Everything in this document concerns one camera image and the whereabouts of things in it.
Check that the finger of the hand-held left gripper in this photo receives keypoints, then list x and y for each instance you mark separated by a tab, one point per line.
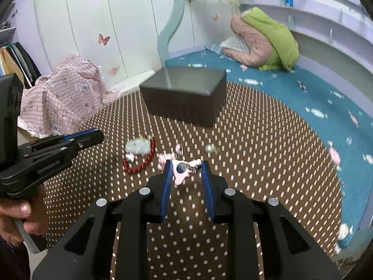
83	136
52	156

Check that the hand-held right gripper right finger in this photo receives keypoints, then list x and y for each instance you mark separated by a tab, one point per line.
208	188

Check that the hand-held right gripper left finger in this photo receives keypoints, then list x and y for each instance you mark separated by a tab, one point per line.
166	188

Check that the pink hair clip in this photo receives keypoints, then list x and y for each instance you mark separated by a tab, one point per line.
163	159

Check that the pearl ornament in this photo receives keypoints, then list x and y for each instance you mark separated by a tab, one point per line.
211	148

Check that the black storage box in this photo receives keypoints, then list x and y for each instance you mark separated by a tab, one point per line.
180	102

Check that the person's left hand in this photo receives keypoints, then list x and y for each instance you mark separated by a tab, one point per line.
17	210

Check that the pink checked cartoon cloth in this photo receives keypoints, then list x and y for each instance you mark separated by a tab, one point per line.
64	99

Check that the yellow hanging garment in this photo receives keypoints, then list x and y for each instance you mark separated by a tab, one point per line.
8	64

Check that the dark hanging garment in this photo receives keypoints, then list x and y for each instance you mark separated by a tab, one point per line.
27	64

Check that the brown polka dot tablecloth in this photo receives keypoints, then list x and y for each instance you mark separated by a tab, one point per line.
262	166

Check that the pink butterfly sticker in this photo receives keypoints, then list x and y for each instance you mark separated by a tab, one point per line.
104	38

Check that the white wardrobe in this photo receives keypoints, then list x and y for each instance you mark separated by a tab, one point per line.
87	20

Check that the teal candy print bed sheet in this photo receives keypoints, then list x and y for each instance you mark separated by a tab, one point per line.
306	93

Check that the clear plastic bag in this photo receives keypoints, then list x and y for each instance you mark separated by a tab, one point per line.
214	48

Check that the white pillow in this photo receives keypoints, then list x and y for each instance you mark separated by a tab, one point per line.
234	44

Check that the green and pink quilt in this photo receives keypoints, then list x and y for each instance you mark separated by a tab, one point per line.
262	35

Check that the orange butterfly sticker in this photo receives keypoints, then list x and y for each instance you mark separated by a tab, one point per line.
216	18

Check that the small blue box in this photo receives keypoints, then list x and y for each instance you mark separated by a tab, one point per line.
287	0

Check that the teal bunk bed frame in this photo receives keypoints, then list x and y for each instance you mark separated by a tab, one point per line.
172	20

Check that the lavender wall shelf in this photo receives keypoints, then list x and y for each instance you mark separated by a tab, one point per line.
320	11

